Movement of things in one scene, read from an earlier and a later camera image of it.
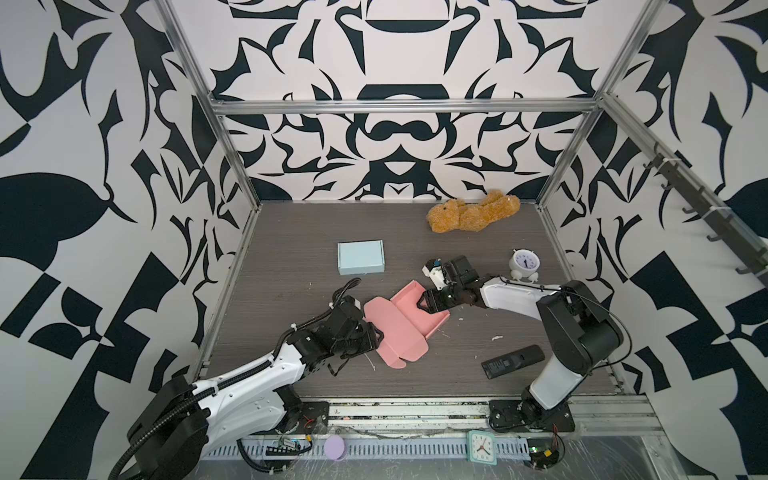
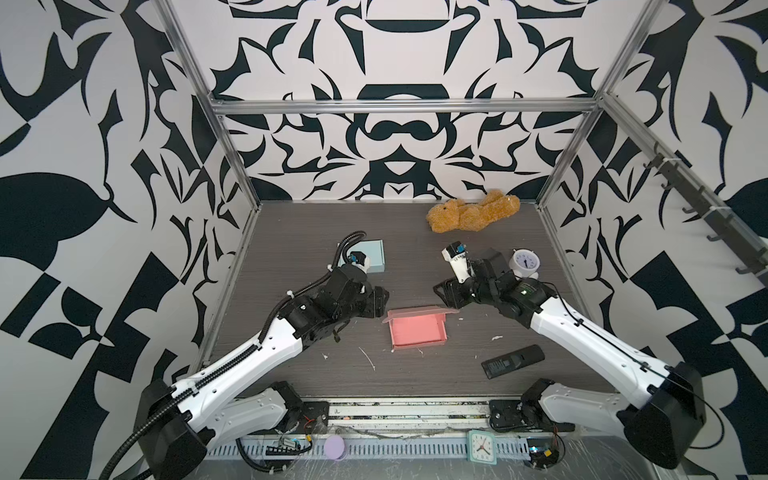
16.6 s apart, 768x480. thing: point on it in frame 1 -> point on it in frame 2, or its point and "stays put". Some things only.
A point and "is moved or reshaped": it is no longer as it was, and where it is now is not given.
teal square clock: [481, 447] stays put
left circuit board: [290, 447] stays put
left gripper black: [368, 339] -> [374, 302]
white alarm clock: [524, 263] stays put
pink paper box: [405, 326] is moved or reshaped
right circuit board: [543, 452] stays put
